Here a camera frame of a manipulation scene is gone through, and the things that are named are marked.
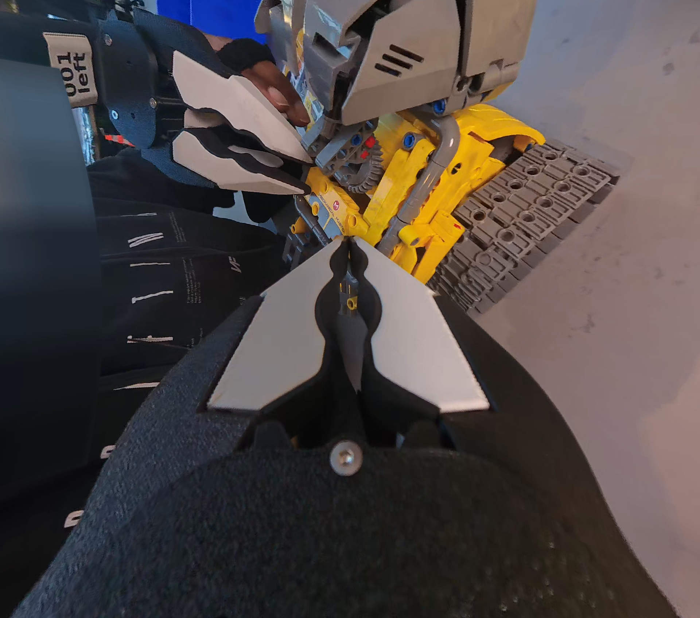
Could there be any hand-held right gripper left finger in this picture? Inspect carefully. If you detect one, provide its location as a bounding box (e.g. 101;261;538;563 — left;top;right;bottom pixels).
207;238;363;447

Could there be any person's black hoodie torso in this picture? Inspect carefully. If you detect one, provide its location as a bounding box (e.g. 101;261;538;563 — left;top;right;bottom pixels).
0;148;310;613

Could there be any person's left hand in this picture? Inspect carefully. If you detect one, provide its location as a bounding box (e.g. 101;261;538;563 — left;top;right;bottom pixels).
218;37;312;128

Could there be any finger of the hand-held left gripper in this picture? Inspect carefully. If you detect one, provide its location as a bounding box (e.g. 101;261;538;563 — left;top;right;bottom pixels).
172;51;314;164
172;127;312;197

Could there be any yellow grey brick robot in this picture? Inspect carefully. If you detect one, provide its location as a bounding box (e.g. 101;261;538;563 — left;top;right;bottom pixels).
254;0;621;314

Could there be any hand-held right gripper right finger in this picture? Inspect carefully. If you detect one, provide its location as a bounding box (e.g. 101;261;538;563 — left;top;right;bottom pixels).
351;238;491;439

